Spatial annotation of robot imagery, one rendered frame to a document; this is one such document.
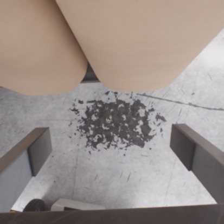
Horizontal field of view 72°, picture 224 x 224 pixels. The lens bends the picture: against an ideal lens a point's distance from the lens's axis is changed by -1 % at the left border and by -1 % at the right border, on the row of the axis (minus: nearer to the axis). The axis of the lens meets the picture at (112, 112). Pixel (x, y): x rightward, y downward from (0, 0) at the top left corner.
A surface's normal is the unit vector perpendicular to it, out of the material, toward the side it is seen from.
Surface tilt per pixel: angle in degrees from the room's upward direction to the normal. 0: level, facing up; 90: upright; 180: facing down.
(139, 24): 90
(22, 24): 90
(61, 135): 0
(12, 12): 90
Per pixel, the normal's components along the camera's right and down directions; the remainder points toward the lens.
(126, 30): 0.02, 0.99
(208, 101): -0.09, -0.12
